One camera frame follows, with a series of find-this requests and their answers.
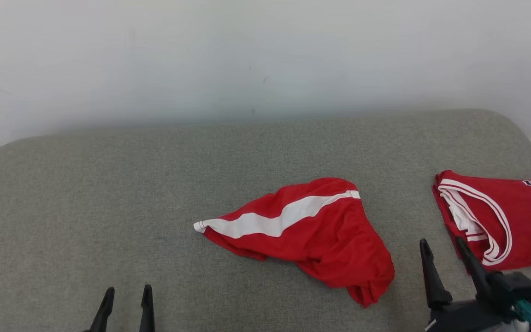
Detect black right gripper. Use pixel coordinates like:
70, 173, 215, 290
419, 236, 522, 332

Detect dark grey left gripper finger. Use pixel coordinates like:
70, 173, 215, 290
138, 284, 156, 332
89, 287, 116, 332

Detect red jersey with black lettering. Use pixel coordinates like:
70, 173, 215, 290
432, 170, 531, 273

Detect red shorts with white stripe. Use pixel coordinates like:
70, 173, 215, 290
193, 177, 395, 308

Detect grey fabric sofa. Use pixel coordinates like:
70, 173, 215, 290
0, 109, 531, 332

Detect teal cable connector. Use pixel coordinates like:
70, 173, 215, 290
513, 299, 531, 327

